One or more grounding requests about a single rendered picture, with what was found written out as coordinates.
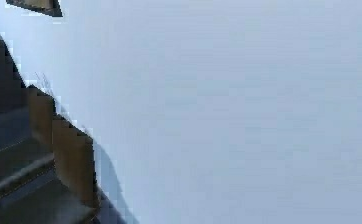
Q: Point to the brown framed wall picture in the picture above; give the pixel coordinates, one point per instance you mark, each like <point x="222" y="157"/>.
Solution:
<point x="39" y="6"/>

